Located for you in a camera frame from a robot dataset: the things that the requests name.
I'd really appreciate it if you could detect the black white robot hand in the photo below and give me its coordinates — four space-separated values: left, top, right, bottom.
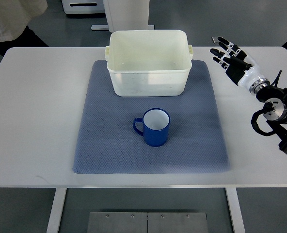
210 37 270 95

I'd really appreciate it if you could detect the blue enamel mug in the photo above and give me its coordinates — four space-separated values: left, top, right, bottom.
133 108 171 147

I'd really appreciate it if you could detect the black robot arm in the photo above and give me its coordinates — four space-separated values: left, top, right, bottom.
250 71 287 155

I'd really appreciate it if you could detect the white plastic box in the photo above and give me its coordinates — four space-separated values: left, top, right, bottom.
105 30 193 97

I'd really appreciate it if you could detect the metal floor socket plate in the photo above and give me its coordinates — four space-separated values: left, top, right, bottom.
211 37 220 45

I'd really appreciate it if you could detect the white pillar on base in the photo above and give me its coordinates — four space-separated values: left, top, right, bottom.
91 0 155 33

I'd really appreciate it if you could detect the right white table leg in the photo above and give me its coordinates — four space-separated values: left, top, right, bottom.
225 188 246 233

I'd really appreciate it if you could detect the white table leg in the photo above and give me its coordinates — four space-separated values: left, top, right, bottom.
47 188 67 233
225 188 246 233

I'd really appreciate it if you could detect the blue textured mat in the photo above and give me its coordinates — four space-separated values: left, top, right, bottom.
73 60 230 174

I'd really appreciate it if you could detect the white cabinet with slot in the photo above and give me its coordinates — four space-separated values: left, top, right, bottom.
62 0 105 15

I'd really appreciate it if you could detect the left white table leg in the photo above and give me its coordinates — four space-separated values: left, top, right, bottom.
47 188 67 233

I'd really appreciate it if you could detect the person in cream coat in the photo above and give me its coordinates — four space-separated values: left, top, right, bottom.
0 0 48 56

